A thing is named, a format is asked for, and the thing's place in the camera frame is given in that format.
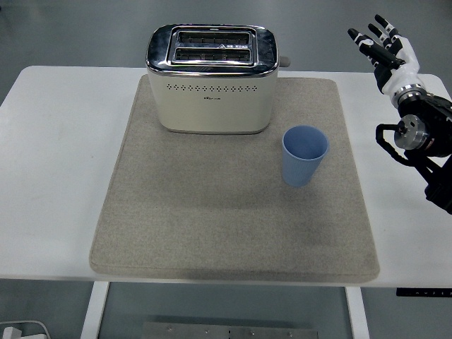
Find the beige felt table mat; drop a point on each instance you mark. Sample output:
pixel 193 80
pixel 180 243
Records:
pixel 233 197

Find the blue ribbed plastic cup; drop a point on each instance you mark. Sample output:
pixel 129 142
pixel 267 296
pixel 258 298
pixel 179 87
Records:
pixel 303 158

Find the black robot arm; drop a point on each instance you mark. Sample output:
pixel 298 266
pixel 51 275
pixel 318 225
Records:
pixel 422 116

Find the white power adapter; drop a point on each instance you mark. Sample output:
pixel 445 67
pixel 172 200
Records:
pixel 10 332

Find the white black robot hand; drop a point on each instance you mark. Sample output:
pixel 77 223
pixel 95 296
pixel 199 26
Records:
pixel 403 63

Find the white table leg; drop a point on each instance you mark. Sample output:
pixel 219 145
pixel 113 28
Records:
pixel 357 312
pixel 94 310

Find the cream chrome two-slot toaster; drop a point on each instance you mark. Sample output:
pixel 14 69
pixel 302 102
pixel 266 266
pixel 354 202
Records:
pixel 212 79

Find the black table control panel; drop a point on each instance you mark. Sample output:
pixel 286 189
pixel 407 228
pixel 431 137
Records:
pixel 423 292

